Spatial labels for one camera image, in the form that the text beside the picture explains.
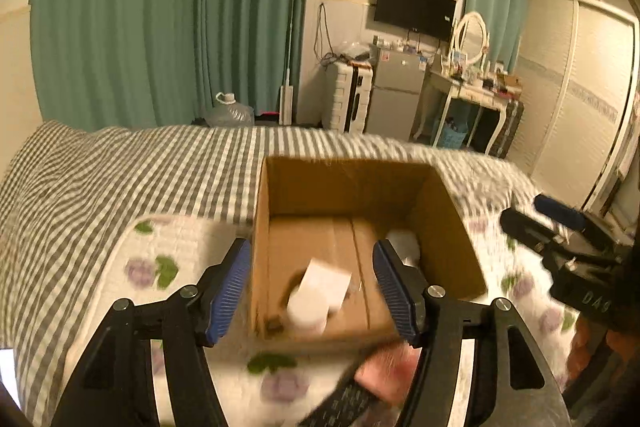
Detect grey checked blanket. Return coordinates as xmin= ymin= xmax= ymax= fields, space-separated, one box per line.
xmin=0 ymin=119 xmax=532 ymax=414

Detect black wall television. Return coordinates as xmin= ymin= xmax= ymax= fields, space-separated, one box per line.
xmin=374 ymin=0 xmax=457 ymax=42

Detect wide green curtain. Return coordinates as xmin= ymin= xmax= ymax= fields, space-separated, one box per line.
xmin=29 ymin=0 xmax=316 ymax=134

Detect white oval mirror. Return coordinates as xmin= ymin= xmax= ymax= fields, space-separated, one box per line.
xmin=451 ymin=11 xmax=489 ymax=64

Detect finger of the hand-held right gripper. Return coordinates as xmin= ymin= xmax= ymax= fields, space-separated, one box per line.
xmin=533 ymin=194 xmax=587 ymax=234
xmin=500 ymin=208 xmax=563 ymax=258

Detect clear large water jug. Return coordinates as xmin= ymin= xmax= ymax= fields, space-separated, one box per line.
xmin=205 ymin=92 xmax=255 ymax=128

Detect white dressing table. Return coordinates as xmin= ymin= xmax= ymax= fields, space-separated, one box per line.
xmin=410 ymin=71 xmax=522 ymax=156

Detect narrow green curtain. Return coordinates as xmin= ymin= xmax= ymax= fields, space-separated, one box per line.
xmin=462 ymin=0 xmax=531 ymax=76

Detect brown cardboard box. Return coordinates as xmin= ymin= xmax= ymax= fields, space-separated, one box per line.
xmin=249 ymin=155 xmax=489 ymax=354

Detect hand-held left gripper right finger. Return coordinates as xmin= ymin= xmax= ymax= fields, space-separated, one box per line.
xmin=372 ymin=239 xmax=573 ymax=427

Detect white ribbed suitcase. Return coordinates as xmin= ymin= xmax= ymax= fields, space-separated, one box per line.
xmin=322 ymin=60 xmax=374 ymax=134

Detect person's right hand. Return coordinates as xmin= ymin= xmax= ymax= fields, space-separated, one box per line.
xmin=566 ymin=316 xmax=612 ymax=390

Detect hanging wall cables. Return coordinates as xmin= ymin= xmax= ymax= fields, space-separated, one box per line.
xmin=314 ymin=2 xmax=337 ymax=66

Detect white floral quilt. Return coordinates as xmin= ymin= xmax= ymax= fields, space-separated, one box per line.
xmin=64 ymin=184 xmax=583 ymax=427

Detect white sliding wardrobe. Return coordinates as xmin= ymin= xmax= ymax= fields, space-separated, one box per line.
xmin=509 ymin=0 xmax=640 ymax=215

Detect silver small fridge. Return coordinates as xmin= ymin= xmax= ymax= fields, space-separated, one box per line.
xmin=364 ymin=47 xmax=427 ymax=136

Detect blue basket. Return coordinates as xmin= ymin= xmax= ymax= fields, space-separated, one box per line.
xmin=439 ymin=116 xmax=469 ymax=151

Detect white round object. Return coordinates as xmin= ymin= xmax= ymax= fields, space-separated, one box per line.
xmin=387 ymin=229 xmax=422 ymax=267

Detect pink and black object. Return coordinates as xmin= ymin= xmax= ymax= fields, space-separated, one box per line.
xmin=299 ymin=339 xmax=423 ymax=427

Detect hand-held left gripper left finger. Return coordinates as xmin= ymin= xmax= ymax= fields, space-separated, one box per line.
xmin=50 ymin=237 xmax=252 ymax=427

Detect dark suitcase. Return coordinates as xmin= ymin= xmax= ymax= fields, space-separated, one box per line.
xmin=486 ymin=99 xmax=525 ymax=158

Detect white mop pole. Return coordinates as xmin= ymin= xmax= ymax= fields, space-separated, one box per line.
xmin=279 ymin=0 xmax=297 ymax=126

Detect white plastic bottle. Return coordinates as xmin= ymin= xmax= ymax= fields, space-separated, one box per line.
xmin=286 ymin=279 xmax=333 ymax=335

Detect white sheet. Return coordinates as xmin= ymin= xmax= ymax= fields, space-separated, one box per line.
xmin=0 ymin=348 xmax=22 ymax=409

